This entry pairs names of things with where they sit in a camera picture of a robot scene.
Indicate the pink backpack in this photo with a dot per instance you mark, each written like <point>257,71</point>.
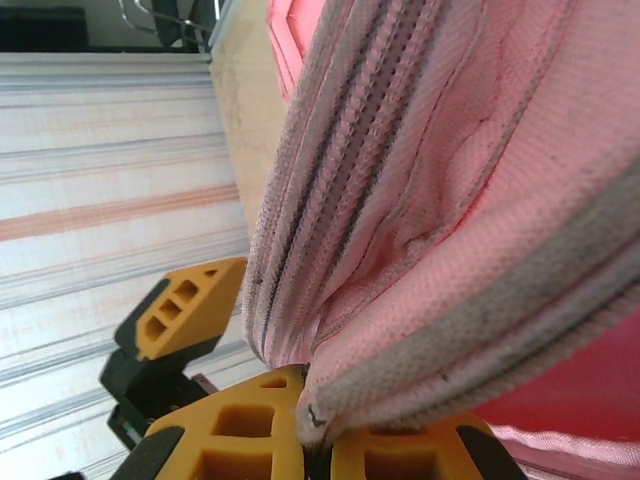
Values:
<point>450,200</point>

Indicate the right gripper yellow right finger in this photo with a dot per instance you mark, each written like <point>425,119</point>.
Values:
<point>440,450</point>

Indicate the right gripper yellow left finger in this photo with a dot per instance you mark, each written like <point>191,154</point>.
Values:
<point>200,450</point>

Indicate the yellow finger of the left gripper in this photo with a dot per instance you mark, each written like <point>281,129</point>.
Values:
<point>200,305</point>

